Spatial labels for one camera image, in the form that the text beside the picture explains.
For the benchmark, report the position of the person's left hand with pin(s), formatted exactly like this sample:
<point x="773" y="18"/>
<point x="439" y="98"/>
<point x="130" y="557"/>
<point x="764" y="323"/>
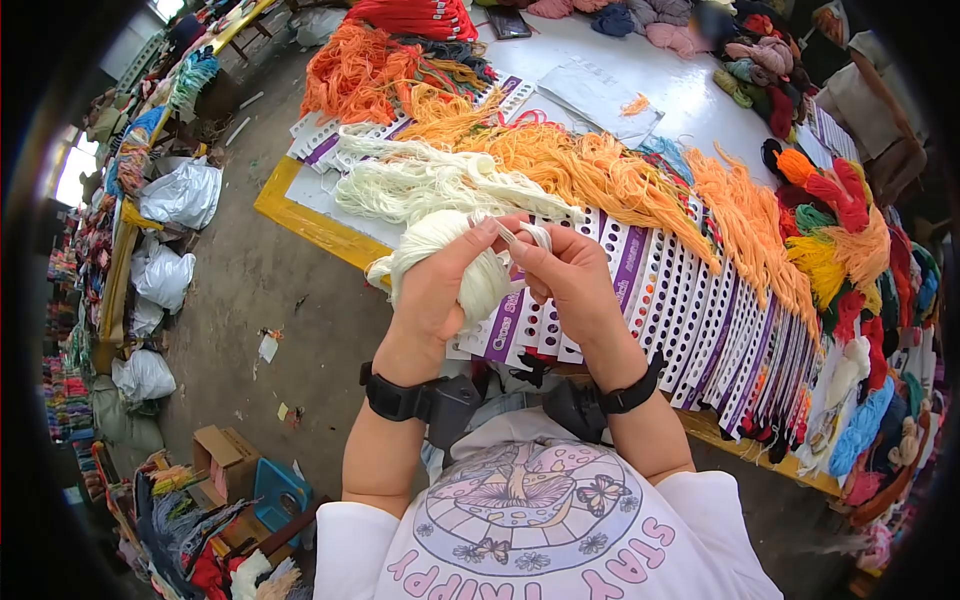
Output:
<point x="424" y="300"/>

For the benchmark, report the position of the person's right hand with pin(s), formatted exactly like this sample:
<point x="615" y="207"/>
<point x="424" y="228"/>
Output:
<point x="585" y="292"/>

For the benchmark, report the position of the person's left index finger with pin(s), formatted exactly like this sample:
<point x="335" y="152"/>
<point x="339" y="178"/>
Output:
<point x="465" y="234"/>

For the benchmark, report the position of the person's right index finger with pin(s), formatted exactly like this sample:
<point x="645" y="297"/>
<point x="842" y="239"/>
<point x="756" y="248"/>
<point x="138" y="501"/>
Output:
<point x="559" y="236"/>

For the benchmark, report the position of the person's left thumb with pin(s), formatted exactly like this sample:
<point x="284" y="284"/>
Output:
<point x="504" y="231"/>

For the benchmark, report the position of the person's right thumb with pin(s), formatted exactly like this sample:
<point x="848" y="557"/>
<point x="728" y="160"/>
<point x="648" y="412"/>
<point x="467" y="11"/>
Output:
<point x="529" y="262"/>

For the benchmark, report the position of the person's right fingers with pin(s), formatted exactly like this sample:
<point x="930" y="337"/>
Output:
<point x="541" y="291"/>

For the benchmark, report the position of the cream yarn skein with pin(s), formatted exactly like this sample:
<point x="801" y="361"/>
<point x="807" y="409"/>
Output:
<point x="484" y="289"/>

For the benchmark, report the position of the golden orange yarn strands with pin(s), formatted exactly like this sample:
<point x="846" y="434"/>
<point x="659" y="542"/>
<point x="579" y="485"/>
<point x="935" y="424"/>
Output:
<point x="570" y="169"/>

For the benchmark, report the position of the pile of cream yarn strands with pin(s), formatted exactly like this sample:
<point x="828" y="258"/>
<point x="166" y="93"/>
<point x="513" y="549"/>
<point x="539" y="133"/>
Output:
<point x="420" y="180"/>

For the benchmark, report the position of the black wrist band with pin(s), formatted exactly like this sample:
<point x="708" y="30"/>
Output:
<point x="600" y="401"/>
<point x="420" y="401"/>

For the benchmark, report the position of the white plastic sleeve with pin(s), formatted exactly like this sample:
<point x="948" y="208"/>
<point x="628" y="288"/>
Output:
<point x="592" y="97"/>

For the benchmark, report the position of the peach orange yarn strands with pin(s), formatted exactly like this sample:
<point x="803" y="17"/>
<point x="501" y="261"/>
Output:
<point x="750" y="217"/>

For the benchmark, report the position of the bright orange yarn pile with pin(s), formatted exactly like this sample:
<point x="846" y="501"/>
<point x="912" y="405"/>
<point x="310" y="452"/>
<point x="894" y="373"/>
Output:
<point x="352" y="71"/>

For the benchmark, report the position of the white table with yellow edge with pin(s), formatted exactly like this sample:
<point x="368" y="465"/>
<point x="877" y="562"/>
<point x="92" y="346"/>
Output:
<point x="690" y="82"/>

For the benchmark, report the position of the black smartphone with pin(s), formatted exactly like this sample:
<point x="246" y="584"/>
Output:
<point x="508" y="22"/>

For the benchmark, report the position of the red yarn bundle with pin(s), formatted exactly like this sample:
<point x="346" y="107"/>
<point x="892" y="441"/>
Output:
<point x="412" y="16"/>

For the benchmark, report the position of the white paper scrap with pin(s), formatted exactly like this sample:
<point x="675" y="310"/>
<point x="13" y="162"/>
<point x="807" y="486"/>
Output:
<point x="268" y="347"/>

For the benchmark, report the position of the person's body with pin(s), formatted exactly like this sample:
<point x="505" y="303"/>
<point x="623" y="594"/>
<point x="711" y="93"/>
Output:
<point x="540" y="525"/>

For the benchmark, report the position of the grey plastic bag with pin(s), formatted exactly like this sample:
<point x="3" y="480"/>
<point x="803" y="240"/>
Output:
<point x="316" y="26"/>

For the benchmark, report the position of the pile of pink grey yarn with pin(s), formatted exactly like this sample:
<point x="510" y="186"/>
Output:
<point x="757" y="67"/>

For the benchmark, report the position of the white plastic bag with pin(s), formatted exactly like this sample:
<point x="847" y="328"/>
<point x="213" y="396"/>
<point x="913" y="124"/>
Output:
<point x="184" y="195"/>
<point x="142" y="375"/>
<point x="161" y="274"/>

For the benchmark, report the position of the pile of mixed colour yarn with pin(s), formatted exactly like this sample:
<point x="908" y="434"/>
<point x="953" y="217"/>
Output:
<point x="862" y="300"/>

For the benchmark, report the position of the blue plastic stool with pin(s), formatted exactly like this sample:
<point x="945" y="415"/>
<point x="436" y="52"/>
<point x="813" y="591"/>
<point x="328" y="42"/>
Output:
<point x="281" y="495"/>

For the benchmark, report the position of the cardboard box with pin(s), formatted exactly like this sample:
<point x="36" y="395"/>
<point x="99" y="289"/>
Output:
<point x="225" y="457"/>

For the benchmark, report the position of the long table with yarn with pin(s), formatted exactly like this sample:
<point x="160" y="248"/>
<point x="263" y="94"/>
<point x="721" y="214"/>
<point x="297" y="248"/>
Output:
<point x="142" y="150"/>

